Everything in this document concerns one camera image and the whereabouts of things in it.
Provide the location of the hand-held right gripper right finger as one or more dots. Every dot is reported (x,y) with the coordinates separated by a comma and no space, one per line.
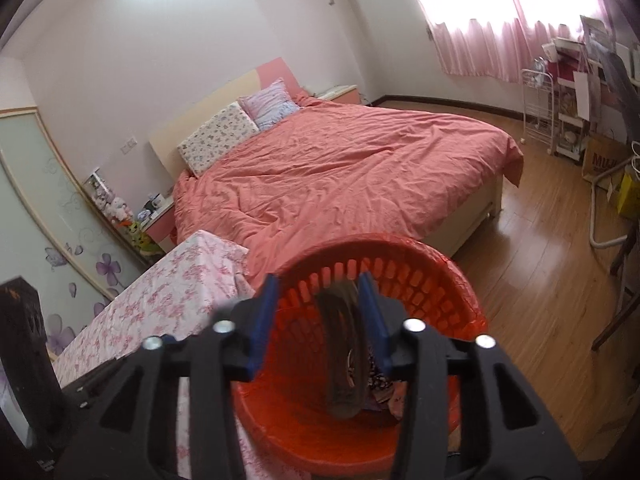
(377,327)

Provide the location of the brown paper bag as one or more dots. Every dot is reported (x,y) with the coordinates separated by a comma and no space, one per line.
(605,160)

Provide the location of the coral duvet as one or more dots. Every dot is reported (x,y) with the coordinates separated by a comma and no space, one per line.
(350,170)

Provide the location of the beige pink nightstand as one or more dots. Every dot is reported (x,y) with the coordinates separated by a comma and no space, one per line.
(340,94)

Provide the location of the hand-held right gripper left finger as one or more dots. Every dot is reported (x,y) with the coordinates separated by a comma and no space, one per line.
(265,327)

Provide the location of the floral print pillow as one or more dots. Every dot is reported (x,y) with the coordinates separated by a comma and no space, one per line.
(220,137)

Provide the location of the pink window curtain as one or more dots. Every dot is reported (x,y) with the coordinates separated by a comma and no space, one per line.
(475,50)

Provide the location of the white shelf cart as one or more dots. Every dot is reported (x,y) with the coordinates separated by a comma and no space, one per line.
(570,130)

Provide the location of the wardrobe with purple flower doors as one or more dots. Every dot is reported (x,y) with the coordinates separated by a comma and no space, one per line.
(45,220)

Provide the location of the yellow bag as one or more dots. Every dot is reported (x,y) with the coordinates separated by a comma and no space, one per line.
(625,195)

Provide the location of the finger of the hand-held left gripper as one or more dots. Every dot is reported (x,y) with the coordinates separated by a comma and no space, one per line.
(92,385)

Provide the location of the red plastic laundry basket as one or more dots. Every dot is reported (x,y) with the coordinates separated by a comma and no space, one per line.
(440,300)

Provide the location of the white mug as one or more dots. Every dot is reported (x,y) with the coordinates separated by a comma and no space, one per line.
(157,200)

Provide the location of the pink floral tablecloth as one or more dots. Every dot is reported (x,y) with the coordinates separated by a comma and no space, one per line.
(165,285)

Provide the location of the grey office chair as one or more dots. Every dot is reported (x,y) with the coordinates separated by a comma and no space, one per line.
(620,95)

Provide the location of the green yellow plush toy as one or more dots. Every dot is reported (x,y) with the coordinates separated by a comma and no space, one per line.
(140,237)

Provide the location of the dark wooden chair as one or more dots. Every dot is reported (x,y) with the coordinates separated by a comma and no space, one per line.
(617,300)

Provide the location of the dark floral cloth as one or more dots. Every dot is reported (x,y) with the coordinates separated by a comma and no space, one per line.
(376,372)

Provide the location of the white wall socket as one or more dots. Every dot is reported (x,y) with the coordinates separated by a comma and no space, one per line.
(129,145)

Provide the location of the white metal tube frame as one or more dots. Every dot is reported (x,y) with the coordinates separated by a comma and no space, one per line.
(592,210)

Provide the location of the pink striped pillow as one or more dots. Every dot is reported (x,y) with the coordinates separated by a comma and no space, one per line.
(270,102)

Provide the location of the stuffed toys pile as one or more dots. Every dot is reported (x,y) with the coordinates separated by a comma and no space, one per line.
(112,207)

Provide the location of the white paper bag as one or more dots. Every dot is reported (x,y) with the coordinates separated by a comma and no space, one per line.
(586,95)

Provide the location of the bed with beige headboard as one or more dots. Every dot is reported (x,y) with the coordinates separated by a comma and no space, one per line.
(210,105)

